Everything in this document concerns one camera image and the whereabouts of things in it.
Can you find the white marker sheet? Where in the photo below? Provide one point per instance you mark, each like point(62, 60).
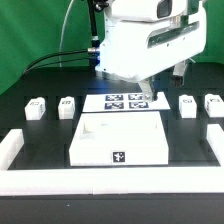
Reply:
point(123, 102)

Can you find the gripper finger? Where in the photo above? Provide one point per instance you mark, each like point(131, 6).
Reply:
point(148, 90)
point(177, 78)

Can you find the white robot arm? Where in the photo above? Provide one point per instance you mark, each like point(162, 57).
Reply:
point(146, 37)

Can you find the white U-shaped obstacle fence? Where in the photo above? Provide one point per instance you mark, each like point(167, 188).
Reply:
point(112, 181)

